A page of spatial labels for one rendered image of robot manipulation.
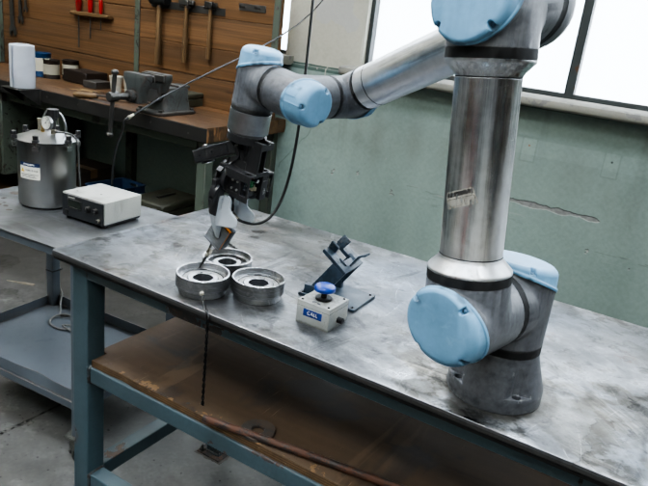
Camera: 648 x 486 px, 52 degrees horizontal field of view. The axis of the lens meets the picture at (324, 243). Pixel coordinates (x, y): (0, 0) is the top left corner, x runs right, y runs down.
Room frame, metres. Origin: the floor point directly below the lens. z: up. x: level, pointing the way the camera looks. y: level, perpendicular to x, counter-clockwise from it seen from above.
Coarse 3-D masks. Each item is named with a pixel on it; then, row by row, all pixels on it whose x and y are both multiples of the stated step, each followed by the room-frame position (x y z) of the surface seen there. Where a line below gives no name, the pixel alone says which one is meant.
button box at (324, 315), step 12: (300, 300) 1.12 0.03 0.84; (312, 300) 1.12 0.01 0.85; (324, 300) 1.12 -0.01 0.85; (336, 300) 1.13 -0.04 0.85; (348, 300) 1.14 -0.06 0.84; (300, 312) 1.12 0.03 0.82; (312, 312) 1.10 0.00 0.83; (324, 312) 1.09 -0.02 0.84; (336, 312) 1.11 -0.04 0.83; (312, 324) 1.10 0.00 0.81; (324, 324) 1.09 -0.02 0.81; (336, 324) 1.11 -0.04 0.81
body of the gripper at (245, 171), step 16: (240, 144) 1.17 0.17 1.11; (256, 144) 1.16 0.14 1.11; (272, 144) 1.18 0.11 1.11; (224, 160) 1.20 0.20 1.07; (240, 160) 1.19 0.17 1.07; (256, 160) 1.16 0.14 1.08; (224, 176) 1.18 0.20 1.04; (240, 176) 1.16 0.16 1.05; (256, 176) 1.17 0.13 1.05; (272, 176) 1.21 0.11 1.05; (240, 192) 1.17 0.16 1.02; (256, 192) 1.19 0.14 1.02
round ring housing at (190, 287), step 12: (192, 264) 1.24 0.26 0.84; (204, 264) 1.25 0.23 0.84; (216, 264) 1.25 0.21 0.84; (180, 276) 1.17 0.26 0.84; (192, 276) 1.20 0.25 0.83; (204, 276) 1.22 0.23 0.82; (216, 276) 1.22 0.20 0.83; (228, 276) 1.20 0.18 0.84; (180, 288) 1.16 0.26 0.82; (192, 288) 1.15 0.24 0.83; (204, 288) 1.15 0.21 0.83; (216, 288) 1.16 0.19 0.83; (204, 300) 1.16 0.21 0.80
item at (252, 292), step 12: (240, 276) 1.23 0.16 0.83; (264, 276) 1.25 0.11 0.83; (276, 276) 1.25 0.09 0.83; (240, 288) 1.17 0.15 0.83; (252, 288) 1.16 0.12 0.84; (264, 288) 1.16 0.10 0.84; (276, 288) 1.18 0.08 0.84; (240, 300) 1.17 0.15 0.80; (252, 300) 1.16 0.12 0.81; (264, 300) 1.17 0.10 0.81; (276, 300) 1.19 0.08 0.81
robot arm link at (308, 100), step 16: (272, 80) 1.12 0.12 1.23; (288, 80) 1.10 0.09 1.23; (304, 80) 1.10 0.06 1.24; (320, 80) 1.14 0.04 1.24; (272, 96) 1.11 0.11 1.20; (288, 96) 1.08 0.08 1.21; (304, 96) 1.07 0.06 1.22; (320, 96) 1.09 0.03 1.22; (336, 96) 1.15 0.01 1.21; (288, 112) 1.08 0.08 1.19; (304, 112) 1.07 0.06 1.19; (320, 112) 1.10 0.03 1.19; (336, 112) 1.16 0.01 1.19
